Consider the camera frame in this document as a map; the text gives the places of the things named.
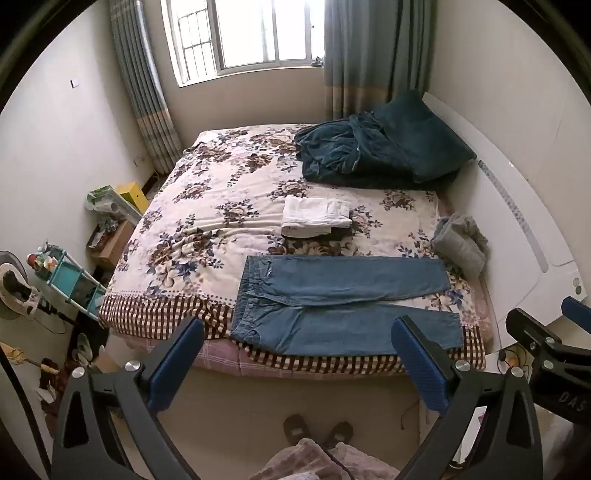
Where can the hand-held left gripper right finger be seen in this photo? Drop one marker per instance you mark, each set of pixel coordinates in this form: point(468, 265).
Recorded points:
point(422, 369)

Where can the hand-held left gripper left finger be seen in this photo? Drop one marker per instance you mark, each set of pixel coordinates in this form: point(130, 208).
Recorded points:
point(173, 369)

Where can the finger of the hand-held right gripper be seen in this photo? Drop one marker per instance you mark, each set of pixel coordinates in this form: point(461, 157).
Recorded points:
point(531, 330)
point(577, 311)

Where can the blue denim pants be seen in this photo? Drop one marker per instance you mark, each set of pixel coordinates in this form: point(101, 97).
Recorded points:
point(341, 304)

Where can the folded white pants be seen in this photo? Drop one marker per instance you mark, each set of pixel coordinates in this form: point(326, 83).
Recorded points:
point(309, 212)

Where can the white bedside table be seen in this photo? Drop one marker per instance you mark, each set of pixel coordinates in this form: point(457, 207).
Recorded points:
point(508, 362)

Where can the pink checked mattress sheet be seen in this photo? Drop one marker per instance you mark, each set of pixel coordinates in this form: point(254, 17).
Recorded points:
point(221, 359)

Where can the pair of white shoes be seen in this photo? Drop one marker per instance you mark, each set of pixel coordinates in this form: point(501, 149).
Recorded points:
point(87, 348)

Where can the grey crumpled garment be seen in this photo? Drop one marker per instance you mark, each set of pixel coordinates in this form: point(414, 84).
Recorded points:
point(459, 249)

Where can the white headboard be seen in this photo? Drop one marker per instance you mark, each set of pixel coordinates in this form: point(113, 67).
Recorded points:
point(521, 217)

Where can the teal shelf rack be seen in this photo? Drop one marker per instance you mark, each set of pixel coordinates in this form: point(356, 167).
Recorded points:
point(69, 281)

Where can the wooden nightstand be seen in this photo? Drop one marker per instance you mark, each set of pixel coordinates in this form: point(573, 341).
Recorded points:
point(115, 240)

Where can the person's pink fleece clothing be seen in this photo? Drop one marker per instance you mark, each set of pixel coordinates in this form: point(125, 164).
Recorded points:
point(304, 464)

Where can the floral bed blanket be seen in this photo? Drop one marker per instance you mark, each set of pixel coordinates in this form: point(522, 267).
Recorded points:
point(207, 217)

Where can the white standing fan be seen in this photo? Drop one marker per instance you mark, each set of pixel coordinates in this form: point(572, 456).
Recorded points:
point(16, 290)

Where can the yellow box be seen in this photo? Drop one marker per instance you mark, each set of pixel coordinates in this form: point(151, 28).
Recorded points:
point(133, 196)

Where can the green and white plastic bag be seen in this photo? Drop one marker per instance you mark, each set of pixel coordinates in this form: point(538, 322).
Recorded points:
point(106, 198)

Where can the teal quilt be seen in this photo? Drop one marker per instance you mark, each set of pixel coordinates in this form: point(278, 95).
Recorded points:
point(341, 157)

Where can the blue-grey striped curtain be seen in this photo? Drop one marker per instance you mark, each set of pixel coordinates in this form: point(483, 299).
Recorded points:
point(143, 92)
point(369, 55)

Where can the window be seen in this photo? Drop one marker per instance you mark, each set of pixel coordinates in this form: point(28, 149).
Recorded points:
point(249, 32)

